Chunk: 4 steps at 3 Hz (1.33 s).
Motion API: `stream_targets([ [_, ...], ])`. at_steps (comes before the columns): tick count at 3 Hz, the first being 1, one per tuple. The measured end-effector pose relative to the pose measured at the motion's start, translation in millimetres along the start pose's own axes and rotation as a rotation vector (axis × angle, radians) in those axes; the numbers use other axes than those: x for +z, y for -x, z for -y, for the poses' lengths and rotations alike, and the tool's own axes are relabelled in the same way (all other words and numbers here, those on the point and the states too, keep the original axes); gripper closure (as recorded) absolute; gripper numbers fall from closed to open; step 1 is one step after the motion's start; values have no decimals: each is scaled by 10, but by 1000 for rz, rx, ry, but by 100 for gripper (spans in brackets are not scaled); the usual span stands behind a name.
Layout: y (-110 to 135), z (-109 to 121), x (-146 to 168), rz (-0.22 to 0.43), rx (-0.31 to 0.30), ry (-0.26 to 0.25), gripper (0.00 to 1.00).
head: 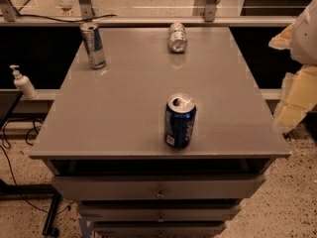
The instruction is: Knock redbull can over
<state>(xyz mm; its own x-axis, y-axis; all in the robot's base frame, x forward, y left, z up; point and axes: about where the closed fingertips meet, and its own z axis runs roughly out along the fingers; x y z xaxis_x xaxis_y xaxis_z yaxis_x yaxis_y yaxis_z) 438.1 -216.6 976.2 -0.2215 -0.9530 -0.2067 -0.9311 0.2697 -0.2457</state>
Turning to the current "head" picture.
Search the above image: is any white pump dispenser bottle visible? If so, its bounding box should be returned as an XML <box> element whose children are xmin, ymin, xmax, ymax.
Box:
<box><xmin>10</xmin><ymin>64</ymin><xmax>37</xmax><ymax>99</ymax></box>

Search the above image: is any top grey drawer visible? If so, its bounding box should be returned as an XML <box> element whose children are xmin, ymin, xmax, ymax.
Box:
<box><xmin>52</xmin><ymin>175</ymin><xmax>265</xmax><ymax>201</ymax></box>

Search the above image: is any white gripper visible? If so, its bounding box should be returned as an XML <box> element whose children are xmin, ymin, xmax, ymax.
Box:
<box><xmin>273</xmin><ymin>0</ymin><xmax>317</xmax><ymax>130</ymax></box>

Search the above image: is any blue pepsi can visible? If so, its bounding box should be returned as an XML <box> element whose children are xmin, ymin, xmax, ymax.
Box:
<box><xmin>164</xmin><ymin>93</ymin><xmax>197</xmax><ymax>149</ymax></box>

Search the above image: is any middle grey drawer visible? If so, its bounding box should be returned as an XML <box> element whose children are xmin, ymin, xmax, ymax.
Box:
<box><xmin>78</xmin><ymin>201</ymin><xmax>241</xmax><ymax>222</ymax></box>

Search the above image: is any bottom grey drawer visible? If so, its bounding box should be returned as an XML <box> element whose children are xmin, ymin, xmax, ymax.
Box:
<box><xmin>94</xmin><ymin>221</ymin><xmax>226</xmax><ymax>238</ymax></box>

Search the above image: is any black floor cable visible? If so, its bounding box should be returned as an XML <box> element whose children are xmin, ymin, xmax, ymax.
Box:
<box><xmin>0</xmin><ymin>117</ymin><xmax>75</xmax><ymax>216</ymax></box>

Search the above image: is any black desk leg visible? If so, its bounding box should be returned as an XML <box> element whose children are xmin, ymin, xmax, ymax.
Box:
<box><xmin>0</xmin><ymin>90</ymin><xmax>61</xmax><ymax>237</ymax></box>

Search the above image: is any grey drawer cabinet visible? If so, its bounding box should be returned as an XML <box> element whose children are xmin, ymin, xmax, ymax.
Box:
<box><xmin>29</xmin><ymin>26</ymin><xmax>291</xmax><ymax>238</ymax></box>

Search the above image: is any grey drawer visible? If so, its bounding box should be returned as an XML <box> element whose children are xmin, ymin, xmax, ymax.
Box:
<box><xmin>78</xmin><ymin>201</ymin><xmax>241</xmax><ymax>222</ymax></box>
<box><xmin>94</xmin><ymin>221</ymin><xmax>226</xmax><ymax>238</ymax></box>
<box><xmin>52</xmin><ymin>175</ymin><xmax>265</xmax><ymax>201</ymax></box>

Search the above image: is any black cable on rail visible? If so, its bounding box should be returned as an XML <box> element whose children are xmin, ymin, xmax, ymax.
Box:
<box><xmin>0</xmin><ymin>0</ymin><xmax>117</xmax><ymax>24</ymax></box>

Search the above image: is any redbull can silver blue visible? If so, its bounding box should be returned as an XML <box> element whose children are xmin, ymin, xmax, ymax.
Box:
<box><xmin>80</xmin><ymin>22</ymin><xmax>106</xmax><ymax>69</ymax></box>

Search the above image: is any silver can lying down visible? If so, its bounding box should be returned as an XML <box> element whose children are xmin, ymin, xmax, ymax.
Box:
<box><xmin>168</xmin><ymin>23</ymin><xmax>187</xmax><ymax>53</ymax></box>

